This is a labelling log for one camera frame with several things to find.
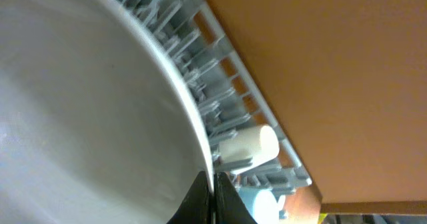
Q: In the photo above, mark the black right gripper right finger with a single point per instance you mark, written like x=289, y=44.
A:
x=230, y=209

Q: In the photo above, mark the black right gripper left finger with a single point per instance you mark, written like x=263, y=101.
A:
x=195, y=207

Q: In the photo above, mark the blue plastic cup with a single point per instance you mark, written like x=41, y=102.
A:
x=263, y=205

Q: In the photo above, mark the white paper cup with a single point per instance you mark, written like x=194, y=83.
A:
x=259, y=143

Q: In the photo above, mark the grey plate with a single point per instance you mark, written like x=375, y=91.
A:
x=97, y=124

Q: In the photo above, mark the grey dishwasher rack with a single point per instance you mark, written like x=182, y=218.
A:
x=228, y=98

